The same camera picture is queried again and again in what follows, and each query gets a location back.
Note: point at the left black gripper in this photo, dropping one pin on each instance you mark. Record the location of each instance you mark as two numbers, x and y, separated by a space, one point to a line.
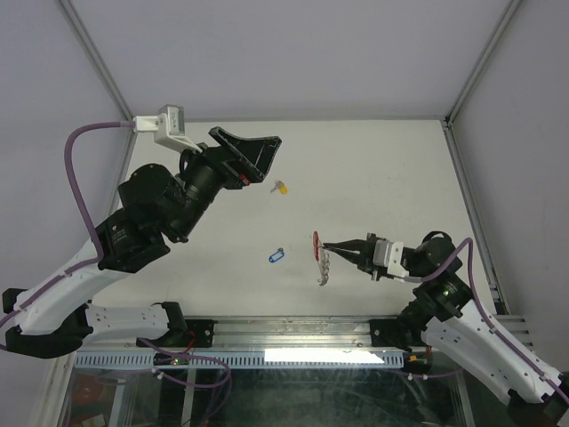
239 162

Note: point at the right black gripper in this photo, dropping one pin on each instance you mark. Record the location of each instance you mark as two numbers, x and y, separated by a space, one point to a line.
364 259

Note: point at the red handled keyring holder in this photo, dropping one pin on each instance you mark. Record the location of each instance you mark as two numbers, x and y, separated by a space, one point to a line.
321 258

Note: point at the blue tag key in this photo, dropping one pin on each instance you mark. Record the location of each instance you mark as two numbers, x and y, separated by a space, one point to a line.
277 256

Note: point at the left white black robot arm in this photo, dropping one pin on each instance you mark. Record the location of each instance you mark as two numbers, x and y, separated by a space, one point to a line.
158 209

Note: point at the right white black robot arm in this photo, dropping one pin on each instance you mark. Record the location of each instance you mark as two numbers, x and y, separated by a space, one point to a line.
447 314

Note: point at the yellow tag silver key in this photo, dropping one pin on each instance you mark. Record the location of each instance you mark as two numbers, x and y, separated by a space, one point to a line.
279 187

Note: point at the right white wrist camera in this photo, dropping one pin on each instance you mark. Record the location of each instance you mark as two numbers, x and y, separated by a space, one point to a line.
389 255

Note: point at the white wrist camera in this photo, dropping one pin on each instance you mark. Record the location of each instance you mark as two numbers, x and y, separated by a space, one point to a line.
389 255
168 129

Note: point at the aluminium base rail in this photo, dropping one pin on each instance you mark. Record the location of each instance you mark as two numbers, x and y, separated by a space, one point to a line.
262 332

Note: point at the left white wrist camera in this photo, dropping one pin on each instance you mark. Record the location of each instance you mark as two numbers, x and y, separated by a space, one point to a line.
168 129

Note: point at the left aluminium frame post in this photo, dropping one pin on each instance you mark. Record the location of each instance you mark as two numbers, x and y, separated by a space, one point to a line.
93 55

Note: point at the aluminium frame post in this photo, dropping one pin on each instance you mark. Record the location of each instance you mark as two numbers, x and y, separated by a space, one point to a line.
499 31
93 55

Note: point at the white slotted cable duct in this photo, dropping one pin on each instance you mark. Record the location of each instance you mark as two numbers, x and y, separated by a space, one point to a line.
270 359

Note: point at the right aluminium frame post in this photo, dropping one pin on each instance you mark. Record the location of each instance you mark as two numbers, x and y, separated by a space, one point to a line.
499 31

